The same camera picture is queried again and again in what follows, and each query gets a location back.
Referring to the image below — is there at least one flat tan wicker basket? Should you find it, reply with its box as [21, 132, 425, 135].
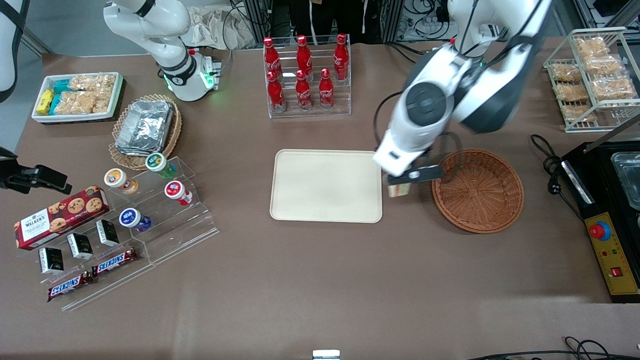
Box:
[108, 94, 183, 172]

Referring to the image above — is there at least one steel pan in machine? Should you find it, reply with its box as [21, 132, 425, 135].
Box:
[611, 151, 640, 211]

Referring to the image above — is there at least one blue lid cup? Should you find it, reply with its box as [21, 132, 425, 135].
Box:
[118, 208, 153, 233]

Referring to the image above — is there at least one short steel bar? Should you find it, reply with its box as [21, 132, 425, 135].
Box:
[562, 160, 596, 206]

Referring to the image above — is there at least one yellow control panel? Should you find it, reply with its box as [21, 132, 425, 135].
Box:
[584, 212, 640, 296]

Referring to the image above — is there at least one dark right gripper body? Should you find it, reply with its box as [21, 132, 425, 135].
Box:
[0, 147, 23, 192]

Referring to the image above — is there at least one black sealing machine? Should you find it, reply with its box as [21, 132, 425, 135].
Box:
[561, 140, 640, 304]

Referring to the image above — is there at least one crumpled white cloth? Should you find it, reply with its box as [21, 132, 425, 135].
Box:
[187, 5, 256, 51]

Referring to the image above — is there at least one stack of foil containers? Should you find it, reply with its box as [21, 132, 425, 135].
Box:
[114, 99, 175, 156]

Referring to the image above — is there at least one red cola bottle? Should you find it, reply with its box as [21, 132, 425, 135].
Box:
[266, 71, 287, 113]
[263, 36, 282, 77]
[295, 69, 313, 111]
[318, 68, 336, 110]
[333, 33, 350, 81]
[296, 35, 315, 74]

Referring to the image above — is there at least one small black box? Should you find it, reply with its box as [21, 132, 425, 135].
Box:
[38, 247, 65, 275]
[66, 233, 95, 260]
[96, 219, 121, 247]

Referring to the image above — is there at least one yellow snack packet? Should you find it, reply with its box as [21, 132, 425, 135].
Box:
[36, 89, 55, 115]

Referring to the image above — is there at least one cream rectangular plastic tray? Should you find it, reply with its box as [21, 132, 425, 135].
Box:
[269, 149, 384, 224]

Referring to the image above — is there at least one red emergency stop button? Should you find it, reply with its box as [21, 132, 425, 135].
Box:
[589, 220, 612, 242]

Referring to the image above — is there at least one dark grey left wrist camera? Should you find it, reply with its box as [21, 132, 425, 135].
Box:
[401, 165, 445, 184]

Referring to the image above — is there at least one black power cable with plug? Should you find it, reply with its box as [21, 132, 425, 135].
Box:
[530, 134, 586, 222]

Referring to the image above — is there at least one black floor cable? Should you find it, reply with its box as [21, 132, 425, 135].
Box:
[465, 336, 640, 360]

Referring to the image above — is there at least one white wire rack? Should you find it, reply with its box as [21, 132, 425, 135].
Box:
[543, 27, 640, 133]

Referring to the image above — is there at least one white rectangular snack bin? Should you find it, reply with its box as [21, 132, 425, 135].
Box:
[31, 72, 125, 124]

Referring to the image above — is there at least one red Walkers cookie box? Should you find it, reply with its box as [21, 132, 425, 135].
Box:
[14, 185, 111, 251]

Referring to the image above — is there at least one clear bag of fried snacks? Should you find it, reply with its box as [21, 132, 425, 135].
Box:
[556, 82, 590, 104]
[582, 55, 626, 76]
[551, 62, 583, 84]
[564, 105, 598, 124]
[591, 77, 637, 101]
[574, 37, 610, 57]

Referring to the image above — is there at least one orange lid cup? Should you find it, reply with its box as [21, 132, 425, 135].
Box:
[103, 168, 140, 196]

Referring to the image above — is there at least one long thin metal bar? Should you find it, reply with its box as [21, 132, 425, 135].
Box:
[582, 116, 640, 154]

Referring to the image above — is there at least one round brown wicker basket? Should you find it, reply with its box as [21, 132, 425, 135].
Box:
[431, 148, 525, 235]

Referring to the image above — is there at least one clear acrylic stepped stand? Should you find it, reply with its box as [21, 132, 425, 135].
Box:
[37, 156, 220, 312]

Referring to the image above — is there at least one clear acrylic bottle rack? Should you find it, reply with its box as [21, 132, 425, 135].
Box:
[262, 34, 352, 119]

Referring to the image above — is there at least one Snickers bar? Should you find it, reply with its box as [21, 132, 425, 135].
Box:
[47, 271, 96, 303]
[91, 247, 139, 278]

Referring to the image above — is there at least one red lid cup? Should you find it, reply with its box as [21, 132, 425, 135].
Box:
[164, 180, 194, 207]

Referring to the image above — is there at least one clear bag of crackers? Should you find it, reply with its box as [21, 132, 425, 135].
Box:
[55, 91, 116, 115]
[70, 74, 117, 94]

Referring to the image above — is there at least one green lid cup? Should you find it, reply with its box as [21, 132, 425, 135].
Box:
[145, 152, 177, 180]

